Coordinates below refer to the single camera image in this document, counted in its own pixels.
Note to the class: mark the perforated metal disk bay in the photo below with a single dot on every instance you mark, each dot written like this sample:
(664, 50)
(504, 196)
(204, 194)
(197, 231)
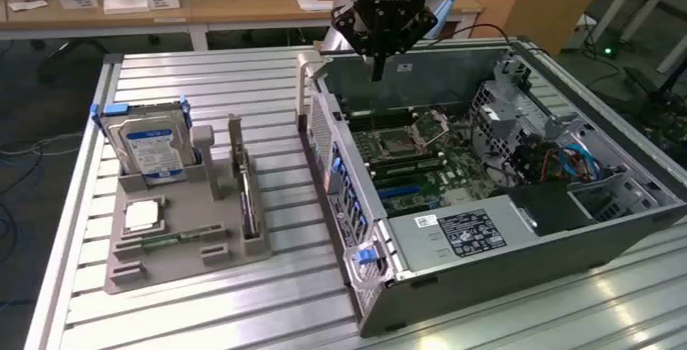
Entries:
(494, 124)

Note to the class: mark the wooden desk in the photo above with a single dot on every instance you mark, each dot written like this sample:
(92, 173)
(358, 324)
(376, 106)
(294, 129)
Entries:
(242, 8)

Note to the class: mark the green motherboard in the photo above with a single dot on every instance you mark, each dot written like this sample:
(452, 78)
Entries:
(457, 173)

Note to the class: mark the black plastic shroud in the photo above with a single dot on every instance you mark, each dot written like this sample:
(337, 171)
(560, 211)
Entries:
(548, 209)

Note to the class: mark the dark RAM module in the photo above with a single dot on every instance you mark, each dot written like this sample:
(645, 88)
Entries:
(409, 168)

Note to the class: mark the metal socket cover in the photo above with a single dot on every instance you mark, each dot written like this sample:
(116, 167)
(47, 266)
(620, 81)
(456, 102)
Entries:
(424, 118)

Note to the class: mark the green RAM stick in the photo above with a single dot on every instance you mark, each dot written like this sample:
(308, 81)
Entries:
(172, 239)

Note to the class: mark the graphics card with metal bracket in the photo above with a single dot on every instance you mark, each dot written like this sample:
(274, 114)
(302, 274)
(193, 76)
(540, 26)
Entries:
(250, 205)

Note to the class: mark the black office chair base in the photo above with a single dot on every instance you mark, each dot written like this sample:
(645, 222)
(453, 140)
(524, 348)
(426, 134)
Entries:
(67, 50)

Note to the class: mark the white box with round dish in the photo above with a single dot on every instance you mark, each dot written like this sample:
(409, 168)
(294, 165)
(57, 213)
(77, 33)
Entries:
(125, 0)

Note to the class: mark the white paper slip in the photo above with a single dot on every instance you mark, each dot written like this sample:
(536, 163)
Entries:
(27, 5)

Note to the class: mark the wooden cabinet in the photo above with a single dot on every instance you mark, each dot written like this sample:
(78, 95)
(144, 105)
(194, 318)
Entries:
(537, 4)

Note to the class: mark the open dark grey PC case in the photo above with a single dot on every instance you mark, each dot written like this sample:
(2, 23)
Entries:
(484, 281)

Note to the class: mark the grey parts rack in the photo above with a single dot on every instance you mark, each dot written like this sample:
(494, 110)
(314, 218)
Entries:
(184, 261)

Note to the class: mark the hard disk in blue caddy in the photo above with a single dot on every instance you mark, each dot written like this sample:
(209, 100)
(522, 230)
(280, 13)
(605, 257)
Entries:
(150, 145)

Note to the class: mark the grey power supply unit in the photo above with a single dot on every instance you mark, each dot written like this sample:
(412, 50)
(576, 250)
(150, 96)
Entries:
(425, 241)

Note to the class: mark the blue expansion slot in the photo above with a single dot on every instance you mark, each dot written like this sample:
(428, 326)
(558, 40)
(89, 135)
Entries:
(397, 193)

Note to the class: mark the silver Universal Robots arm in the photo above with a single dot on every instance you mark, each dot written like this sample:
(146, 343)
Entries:
(337, 38)

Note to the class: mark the black floor stand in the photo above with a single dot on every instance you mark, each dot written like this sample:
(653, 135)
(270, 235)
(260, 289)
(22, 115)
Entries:
(645, 80)

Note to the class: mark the blue case latch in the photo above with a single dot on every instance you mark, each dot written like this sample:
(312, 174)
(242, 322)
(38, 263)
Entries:
(365, 256)

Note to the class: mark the CPU socket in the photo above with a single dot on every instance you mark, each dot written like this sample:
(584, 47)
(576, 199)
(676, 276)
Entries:
(397, 142)

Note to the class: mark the silver CPU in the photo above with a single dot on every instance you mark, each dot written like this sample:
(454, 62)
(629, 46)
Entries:
(141, 217)

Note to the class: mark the silver chipset heatsink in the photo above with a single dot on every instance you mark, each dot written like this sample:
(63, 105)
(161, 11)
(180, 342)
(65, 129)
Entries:
(462, 195)

